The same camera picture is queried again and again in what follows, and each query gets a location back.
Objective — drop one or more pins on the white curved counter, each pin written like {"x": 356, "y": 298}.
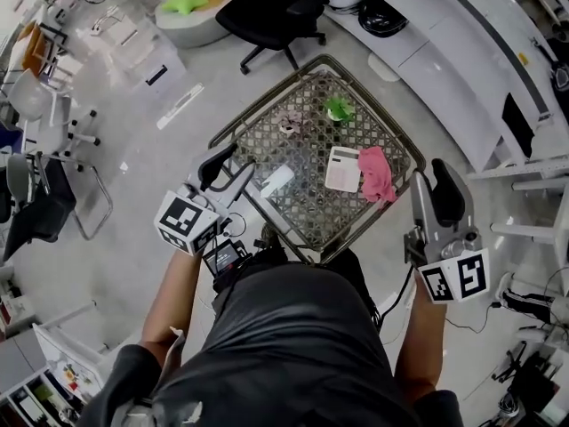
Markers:
{"x": 444, "y": 69}

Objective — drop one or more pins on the pink-leaved potted plant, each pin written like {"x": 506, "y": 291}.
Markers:
{"x": 290, "y": 120}

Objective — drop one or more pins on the black screen device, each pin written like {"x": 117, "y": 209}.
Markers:
{"x": 222, "y": 256}

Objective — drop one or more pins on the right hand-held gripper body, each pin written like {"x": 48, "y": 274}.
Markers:
{"x": 467, "y": 278}

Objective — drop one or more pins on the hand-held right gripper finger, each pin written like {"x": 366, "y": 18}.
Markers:
{"x": 422, "y": 207}
{"x": 451, "y": 194}

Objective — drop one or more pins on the black metal-frame chair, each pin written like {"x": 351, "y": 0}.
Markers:
{"x": 44, "y": 207}

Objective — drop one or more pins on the person's right forearm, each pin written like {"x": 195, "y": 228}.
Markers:
{"x": 422, "y": 340}

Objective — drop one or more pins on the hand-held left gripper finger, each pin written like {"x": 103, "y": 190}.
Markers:
{"x": 238, "y": 189}
{"x": 206, "y": 171}

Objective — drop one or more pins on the white low shelf unit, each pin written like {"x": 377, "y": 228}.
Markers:
{"x": 58, "y": 354}

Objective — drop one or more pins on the pink cloth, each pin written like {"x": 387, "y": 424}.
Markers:
{"x": 377, "y": 176}

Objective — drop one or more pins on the white shell chair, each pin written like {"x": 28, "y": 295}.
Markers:
{"x": 29, "y": 98}

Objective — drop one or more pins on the person's left forearm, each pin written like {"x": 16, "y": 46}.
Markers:
{"x": 171, "y": 300}

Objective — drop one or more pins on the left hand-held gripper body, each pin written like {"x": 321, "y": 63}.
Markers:
{"x": 182, "y": 220}

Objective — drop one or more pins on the black mesh office chair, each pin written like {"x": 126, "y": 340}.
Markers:
{"x": 271, "y": 16}

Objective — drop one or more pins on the white swivel chair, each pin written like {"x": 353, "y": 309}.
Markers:
{"x": 66, "y": 127}

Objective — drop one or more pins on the green potted plant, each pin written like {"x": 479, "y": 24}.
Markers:
{"x": 338, "y": 108}

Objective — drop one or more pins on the white floor disc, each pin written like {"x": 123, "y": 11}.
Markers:
{"x": 382, "y": 67}

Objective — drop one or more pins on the person's clothed body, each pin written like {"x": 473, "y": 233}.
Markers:
{"x": 289, "y": 349}

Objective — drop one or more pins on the green star cushion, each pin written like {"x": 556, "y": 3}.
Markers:
{"x": 182, "y": 2}

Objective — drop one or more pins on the white round ottoman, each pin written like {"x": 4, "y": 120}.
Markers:
{"x": 195, "y": 29}

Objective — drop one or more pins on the black white striped sleeve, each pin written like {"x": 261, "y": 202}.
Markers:
{"x": 529, "y": 303}

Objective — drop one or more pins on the woven rattan glass table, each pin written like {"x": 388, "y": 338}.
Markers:
{"x": 311, "y": 211}

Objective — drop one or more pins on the white calculator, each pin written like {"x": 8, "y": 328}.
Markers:
{"x": 342, "y": 169}

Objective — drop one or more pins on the white desk frame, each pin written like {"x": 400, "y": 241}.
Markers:
{"x": 533, "y": 167}

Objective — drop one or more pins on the orange wooden chair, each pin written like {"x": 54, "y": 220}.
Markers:
{"x": 37, "y": 47}

